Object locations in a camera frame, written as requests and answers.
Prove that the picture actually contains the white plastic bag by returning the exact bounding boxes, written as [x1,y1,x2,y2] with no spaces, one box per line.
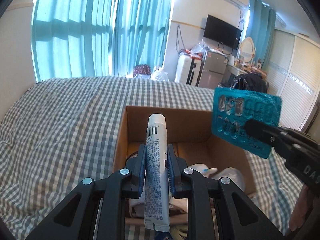
[150,66,169,81]

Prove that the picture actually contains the white slatted wardrobe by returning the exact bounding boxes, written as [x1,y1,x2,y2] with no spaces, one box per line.
[263,29,319,130]

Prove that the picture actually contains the blue white tissue pack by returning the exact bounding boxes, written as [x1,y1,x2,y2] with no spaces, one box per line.
[154,231,173,240]

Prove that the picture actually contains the person right hand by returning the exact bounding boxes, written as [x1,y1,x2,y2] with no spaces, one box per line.
[289,185,319,232]

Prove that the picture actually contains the white suitcase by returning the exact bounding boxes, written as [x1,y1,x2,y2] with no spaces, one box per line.
[175,54,201,86]

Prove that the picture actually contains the checkered bed cover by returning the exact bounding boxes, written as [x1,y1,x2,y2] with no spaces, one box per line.
[0,76,307,240]

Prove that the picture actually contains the white ointment tube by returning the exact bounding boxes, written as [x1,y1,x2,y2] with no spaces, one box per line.
[144,113,170,232]

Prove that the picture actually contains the wooden vanity desk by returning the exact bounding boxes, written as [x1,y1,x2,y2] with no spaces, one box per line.
[227,61,267,79]

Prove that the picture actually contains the silver mini fridge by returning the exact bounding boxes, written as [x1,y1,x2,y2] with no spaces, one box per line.
[198,51,227,89]

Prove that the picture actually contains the oval white vanity mirror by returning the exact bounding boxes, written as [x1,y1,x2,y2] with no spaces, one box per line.
[239,37,255,63]

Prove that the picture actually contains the brown cardboard box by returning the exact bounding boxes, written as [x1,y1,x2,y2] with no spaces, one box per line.
[113,106,257,198]

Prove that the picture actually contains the red patterned bag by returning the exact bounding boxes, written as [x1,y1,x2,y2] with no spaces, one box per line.
[133,64,151,79]

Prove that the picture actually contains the teal pill blister pack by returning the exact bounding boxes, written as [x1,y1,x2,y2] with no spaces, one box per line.
[211,87,282,159]

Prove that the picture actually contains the black clothes on chair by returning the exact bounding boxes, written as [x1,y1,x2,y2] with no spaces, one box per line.
[223,72,267,96]

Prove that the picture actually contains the black wall television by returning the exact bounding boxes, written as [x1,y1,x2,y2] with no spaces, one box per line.
[203,15,242,50]

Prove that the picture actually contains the teal window curtain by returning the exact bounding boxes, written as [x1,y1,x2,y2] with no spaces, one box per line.
[31,0,171,81]

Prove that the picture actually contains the teal side curtain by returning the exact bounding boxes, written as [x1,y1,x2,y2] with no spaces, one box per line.
[246,0,276,69]

